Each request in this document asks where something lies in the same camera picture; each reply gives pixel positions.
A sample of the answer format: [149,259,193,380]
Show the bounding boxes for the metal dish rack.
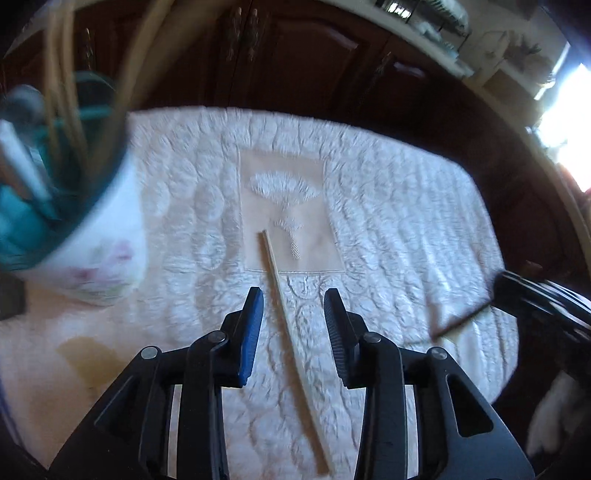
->
[374,0,472,40]

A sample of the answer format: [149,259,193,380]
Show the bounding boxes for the thick round wooden stick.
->
[98,0,172,164]

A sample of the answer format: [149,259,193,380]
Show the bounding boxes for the light wooden chopstick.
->
[260,229,332,474]

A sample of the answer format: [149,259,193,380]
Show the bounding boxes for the dark chopstick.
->
[429,295,498,338]

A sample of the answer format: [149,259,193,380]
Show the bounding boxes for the thin wooden chopstick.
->
[43,0,65,153]

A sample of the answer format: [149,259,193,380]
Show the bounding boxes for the white quilted tablecloth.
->
[0,106,520,480]

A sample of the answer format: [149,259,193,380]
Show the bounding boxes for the bright window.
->
[534,62,591,163]

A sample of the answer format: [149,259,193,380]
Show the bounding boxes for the person's right hand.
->
[527,372,591,459]

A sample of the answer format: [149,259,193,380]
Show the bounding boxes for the dark brown kitchen cabinets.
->
[0,0,580,296]

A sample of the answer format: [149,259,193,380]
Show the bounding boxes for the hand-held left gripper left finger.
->
[48,286,265,480]

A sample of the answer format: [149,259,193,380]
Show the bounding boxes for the white cup with teal inside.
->
[0,69,149,308]

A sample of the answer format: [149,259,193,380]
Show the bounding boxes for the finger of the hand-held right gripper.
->
[492,270,591,325]

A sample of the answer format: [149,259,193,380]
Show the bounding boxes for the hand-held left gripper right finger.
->
[323,288,536,480]

